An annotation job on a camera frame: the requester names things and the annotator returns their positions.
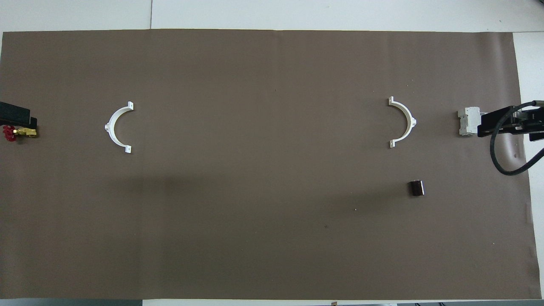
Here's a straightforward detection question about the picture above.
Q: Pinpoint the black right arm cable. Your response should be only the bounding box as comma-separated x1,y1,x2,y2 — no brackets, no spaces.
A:
490,100,544,176

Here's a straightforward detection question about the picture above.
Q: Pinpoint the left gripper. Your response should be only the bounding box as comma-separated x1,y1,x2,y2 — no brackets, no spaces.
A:
0,102,38,129

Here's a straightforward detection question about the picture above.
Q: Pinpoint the brown paper table mat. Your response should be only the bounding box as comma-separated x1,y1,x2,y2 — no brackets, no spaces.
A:
0,29,542,300

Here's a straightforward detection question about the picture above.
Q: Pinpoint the light grey circuit breaker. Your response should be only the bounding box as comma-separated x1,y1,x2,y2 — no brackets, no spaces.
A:
457,106,487,137

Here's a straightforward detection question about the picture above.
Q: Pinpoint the brass valve with red handle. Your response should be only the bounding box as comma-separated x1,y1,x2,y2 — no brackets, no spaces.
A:
2,124,38,143

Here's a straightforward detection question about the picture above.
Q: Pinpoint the white half-ring pipe clamp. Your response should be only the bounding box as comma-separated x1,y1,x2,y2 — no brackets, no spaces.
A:
104,101,135,154
388,96,417,149

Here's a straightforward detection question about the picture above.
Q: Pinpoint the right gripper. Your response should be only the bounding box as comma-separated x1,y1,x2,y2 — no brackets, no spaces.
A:
477,104,544,142

